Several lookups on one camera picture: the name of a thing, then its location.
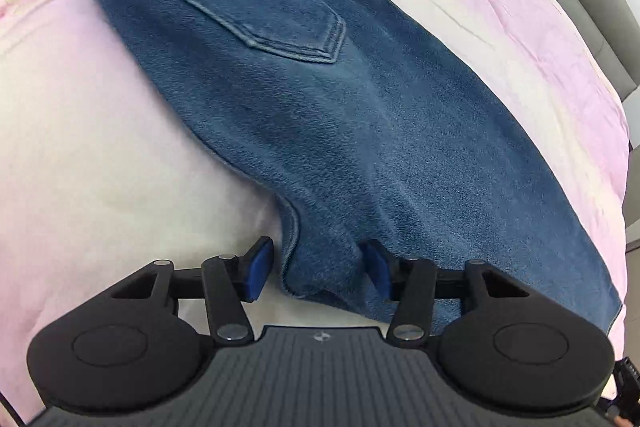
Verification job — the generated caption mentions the blue denim pants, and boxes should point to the blue denim pants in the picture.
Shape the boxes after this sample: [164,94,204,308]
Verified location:
[82,0,624,339]

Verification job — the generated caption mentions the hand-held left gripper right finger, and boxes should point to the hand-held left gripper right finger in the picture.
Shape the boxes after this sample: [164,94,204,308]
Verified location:
[360,239,532,344]

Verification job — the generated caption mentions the pink floral blanket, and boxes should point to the pink floral blanket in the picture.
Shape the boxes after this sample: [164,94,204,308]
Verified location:
[0,0,632,427]

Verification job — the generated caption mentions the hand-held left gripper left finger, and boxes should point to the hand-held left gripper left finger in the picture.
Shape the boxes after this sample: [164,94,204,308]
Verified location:
[110,236,275,343]

